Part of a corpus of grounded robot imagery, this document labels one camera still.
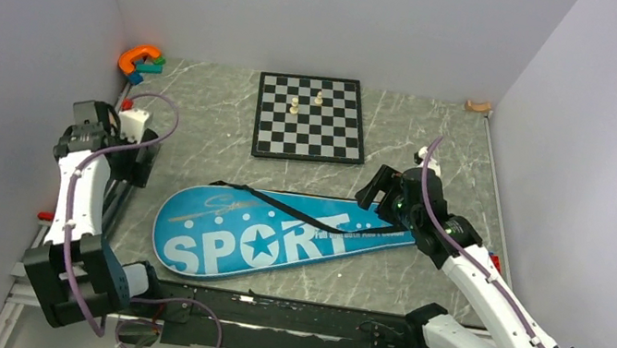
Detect blue racket cover bag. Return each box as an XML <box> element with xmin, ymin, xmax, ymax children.
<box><xmin>151</xmin><ymin>184</ymin><xmax>415</xmax><ymax>280</ymax></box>

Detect black shuttlecock tube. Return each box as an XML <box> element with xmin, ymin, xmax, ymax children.
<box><xmin>101</xmin><ymin>180</ymin><xmax>133</xmax><ymax>234</ymax></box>

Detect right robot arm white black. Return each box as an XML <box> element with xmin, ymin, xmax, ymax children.
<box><xmin>356</xmin><ymin>165</ymin><xmax>573</xmax><ymax>348</ymax></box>

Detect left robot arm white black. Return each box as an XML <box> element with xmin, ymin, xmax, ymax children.
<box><xmin>22</xmin><ymin>101</ymin><xmax>162</xmax><ymax>336</ymax></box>

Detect orange green toy blocks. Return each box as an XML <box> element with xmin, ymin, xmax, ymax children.
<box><xmin>116</xmin><ymin>44</ymin><xmax>167</xmax><ymax>86</ymax></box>

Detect colourful toy brick stack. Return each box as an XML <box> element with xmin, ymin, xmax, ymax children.
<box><xmin>489</xmin><ymin>253</ymin><xmax>502</xmax><ymax>274</ymax></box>

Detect small wooden piece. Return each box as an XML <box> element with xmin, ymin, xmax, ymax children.
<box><xmin>464</xmin><ymin>100</ymin><xmax>492</xmax><ymax>115</ymax></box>

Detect black white chessboard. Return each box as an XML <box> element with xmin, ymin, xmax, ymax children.
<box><xmin>250</xmin><ymin>71</ymin><xmax>366</xmax><ymax>165</ymax></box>

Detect white chess piece right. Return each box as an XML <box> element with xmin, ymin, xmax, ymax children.
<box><xmin>314</xmin><ymin>90</ymin><xmax>324</xmax><ymax>106</ymax></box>

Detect white chess piece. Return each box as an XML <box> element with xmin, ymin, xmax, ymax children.
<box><xmin>289</xmin><ymin>96</ymin><xmax>300</xmax><ymax>114</ymax></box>
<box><xmin>314</xmin><ymin>90</ymin><xmax>324</xmax><ymax>106</ymax></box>

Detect white chess piece left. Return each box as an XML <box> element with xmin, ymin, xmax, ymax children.
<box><xmin>289</xmin><ymin>96</ymin><xmax>300</xmax><ymax>114</ymax></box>

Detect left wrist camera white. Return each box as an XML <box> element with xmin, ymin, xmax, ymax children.
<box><xmin>118</xmin><ymin>99</ymin><xmax>153</xmax><ymax>143</ymax></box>

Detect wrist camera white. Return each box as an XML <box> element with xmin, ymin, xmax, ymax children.
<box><xmin>413</xmin><ymin>147</ymin><xmax>442</xmax><ymax>178</ymax></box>
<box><xmin>118</xmin><ymin>99</ymin><xmax>153</xmax><ymax>143</ymax></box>

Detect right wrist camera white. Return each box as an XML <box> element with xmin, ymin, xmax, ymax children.
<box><xmin>413</xmin><ymin>147</ymin><xmax>442</xmax><ymax>178</ymax></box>

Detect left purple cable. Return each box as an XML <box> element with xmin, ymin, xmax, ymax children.
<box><xmin>42</xmin><ymin>80</ymin><xmax>259</xmax><ymax>348</ymax></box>

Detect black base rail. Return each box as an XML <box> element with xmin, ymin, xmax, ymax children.
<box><xmin>126</xmin><ymin>280</ymin><xmax>425</xmax><ymax>348</ymax></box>

